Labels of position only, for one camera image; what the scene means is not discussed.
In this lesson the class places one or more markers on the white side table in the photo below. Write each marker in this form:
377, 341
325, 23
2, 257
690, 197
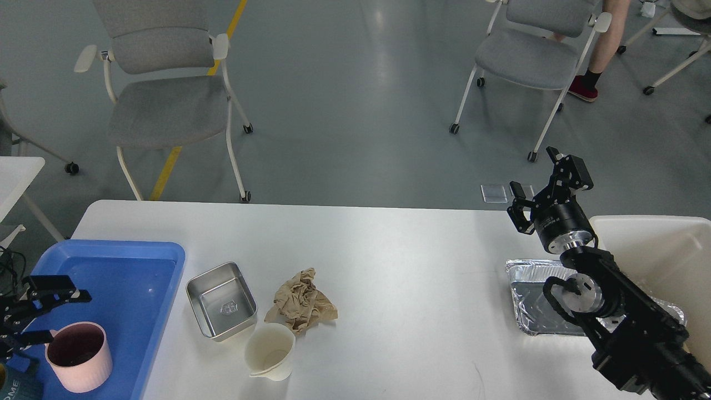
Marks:
17, 173

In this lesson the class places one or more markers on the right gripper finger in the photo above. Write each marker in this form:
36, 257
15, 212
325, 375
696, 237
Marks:
517, 207
570, 175

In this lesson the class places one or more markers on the chair far right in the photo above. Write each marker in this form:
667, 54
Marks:
669, 26

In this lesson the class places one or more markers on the grey chair far left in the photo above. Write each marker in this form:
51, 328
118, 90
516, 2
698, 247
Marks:
11, 136

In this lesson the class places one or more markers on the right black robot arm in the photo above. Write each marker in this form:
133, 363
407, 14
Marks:
638, 345

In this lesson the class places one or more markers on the aluminium foil tray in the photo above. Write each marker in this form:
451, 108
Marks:
532, 311

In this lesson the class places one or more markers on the grey chair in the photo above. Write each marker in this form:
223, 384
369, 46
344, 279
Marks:
533, 61
150, 36
11, 136

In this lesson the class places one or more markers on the person in black shirt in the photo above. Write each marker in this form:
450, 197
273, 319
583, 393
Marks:
584, 86

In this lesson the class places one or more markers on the white paper cup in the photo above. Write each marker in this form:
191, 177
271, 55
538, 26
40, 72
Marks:
269, 352

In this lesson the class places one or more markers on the crumpled brown paper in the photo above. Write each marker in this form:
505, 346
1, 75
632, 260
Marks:
298, 304

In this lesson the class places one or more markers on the white plastic bin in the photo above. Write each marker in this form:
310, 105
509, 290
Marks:
668, 257

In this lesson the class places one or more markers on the floor socket plate left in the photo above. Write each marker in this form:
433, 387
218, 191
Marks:
494, 193

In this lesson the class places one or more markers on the blue plastic tray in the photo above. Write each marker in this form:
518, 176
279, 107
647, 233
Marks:
133, 285

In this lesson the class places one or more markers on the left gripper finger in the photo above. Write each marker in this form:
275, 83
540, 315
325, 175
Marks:
30, 337
46, 292

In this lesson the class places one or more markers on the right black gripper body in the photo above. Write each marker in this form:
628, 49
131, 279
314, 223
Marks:
562, 226

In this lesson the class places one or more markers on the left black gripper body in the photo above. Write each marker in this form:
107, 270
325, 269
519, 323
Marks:
12, 332

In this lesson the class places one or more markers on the pink ribbed mug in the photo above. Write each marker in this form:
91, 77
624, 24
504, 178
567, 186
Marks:
80, 357

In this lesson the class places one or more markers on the grey chair right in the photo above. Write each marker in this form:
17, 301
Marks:
533, 61

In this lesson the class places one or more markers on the square steel tray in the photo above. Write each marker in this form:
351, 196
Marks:
222, 302

